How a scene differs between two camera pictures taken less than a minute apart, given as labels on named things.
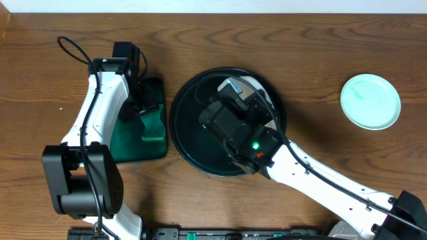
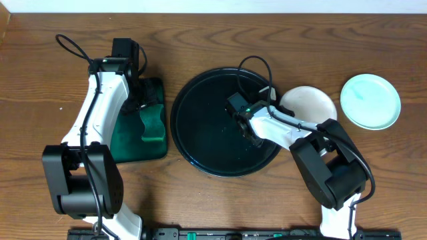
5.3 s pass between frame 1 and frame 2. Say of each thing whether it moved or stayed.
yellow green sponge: stayed
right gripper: moved
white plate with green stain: moved
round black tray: stayed
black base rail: stayed
